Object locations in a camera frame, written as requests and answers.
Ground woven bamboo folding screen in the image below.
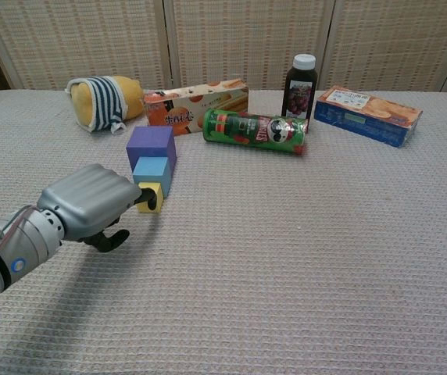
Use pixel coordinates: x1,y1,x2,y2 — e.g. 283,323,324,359
0,0,447,93

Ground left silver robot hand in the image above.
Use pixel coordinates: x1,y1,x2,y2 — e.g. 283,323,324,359
36,162,160,254

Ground purple foam cube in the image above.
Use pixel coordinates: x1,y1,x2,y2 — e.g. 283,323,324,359
125,125,178,185

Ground blue foam cube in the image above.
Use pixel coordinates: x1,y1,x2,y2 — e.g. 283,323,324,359
132,156,172,196

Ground green Pringles can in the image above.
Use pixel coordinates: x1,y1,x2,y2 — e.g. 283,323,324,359
202,107,309,156

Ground dark juice bottle white cap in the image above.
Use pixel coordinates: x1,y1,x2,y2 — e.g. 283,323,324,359
281,53,319,134

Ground yellow foam cube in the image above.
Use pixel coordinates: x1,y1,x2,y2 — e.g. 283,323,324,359
136,181,166,215

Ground yellow plush toy striped cloth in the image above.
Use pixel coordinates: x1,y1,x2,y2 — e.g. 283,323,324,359
64,75,145,134

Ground orange biscuit box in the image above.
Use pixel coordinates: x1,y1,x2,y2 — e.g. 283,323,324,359
143,78,250,138

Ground white woven tablecloth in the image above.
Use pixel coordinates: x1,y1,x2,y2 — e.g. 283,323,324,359
0,88,447,375

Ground blue cracker box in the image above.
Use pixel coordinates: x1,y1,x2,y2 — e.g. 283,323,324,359
313,85,424,148

